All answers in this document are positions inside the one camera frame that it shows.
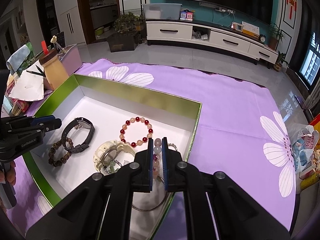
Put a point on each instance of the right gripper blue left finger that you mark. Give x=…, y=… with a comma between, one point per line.
x=150, y=163

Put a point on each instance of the potted plant right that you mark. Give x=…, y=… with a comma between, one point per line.
x=276, y=35

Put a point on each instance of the yellow bear bottle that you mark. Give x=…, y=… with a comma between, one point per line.
x=53, y=68

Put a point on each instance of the person's left hand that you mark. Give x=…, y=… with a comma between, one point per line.
x=10, y=176

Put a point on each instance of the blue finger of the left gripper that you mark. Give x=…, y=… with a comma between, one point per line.
x=42, y=119
x=51, y=125

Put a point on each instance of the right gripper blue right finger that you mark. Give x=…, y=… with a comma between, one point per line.
x=165, y=152

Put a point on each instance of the black wrist watch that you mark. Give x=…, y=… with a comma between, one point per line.
x=77, y=135

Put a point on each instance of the white plastic bag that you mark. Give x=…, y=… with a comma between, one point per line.
x=304, y=139

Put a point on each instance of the green cardboard box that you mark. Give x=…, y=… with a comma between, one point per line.
x=107, y=105

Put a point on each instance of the blue cloth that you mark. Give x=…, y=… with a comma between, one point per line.
x=18, y=57

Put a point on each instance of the silver bangle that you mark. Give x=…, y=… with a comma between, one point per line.
x=146, y=202

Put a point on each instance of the white tv cabinet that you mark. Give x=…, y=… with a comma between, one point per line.
x=210, y=36

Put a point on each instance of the cream white sport watch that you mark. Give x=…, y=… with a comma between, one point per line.
x=112, y=155

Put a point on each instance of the potted plant by door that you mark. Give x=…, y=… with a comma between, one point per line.
x=128, y=32

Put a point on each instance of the small alarm clock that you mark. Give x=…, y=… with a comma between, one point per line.
x=262, y=38

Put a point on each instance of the clear storage bin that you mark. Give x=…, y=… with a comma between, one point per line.
x=162, y=11

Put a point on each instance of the purple floral tablecloth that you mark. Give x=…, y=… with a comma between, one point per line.
x=240, y=132

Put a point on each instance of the white paper sheet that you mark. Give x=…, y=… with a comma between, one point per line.
x=29, y=86

